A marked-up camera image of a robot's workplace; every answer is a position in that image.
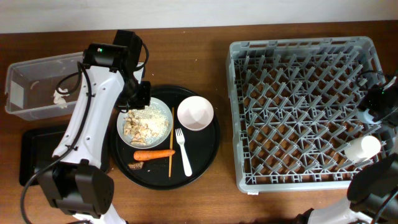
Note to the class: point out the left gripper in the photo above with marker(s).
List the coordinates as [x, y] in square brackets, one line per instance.
[143, 101]

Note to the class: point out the grey plate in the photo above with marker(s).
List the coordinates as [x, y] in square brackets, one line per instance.
[153, 102]

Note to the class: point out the rice and nut scraps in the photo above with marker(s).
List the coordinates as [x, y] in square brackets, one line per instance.
[143, 127]

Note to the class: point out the wooden chopstick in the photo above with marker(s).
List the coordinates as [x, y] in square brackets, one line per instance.
[171, 142]

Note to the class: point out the white cup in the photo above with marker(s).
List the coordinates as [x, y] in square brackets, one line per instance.
[362, 149]

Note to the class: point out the white plastic fork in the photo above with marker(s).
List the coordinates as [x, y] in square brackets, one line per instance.
[181, 142]

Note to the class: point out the pink bowl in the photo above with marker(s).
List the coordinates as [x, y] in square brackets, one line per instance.
[195, 113]

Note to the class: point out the white napkin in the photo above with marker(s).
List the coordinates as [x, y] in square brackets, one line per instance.
[58, 98]

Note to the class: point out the blue cup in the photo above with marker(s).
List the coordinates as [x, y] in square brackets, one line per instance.
[365, 117]

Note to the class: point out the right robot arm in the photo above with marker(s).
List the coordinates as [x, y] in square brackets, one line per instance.
[372, 194]

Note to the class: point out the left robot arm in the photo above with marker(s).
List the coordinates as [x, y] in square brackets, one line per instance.
[73, 181]

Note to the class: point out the grey plastic dishwasher rack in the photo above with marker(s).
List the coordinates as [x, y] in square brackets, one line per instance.
[294, 110]

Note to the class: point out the clear plastic waste bin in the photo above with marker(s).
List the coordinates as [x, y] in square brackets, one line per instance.
[31, 86]

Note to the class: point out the orange carrot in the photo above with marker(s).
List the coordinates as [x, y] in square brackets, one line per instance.
[150, 155]

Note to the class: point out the brown food scrap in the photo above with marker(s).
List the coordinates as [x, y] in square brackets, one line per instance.
[136, 165]

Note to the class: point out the round black serving tray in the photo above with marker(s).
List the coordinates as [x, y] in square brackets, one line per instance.
[164, 173]

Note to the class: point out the black rectangular tray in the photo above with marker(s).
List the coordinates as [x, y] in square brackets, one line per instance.
[38, 145]

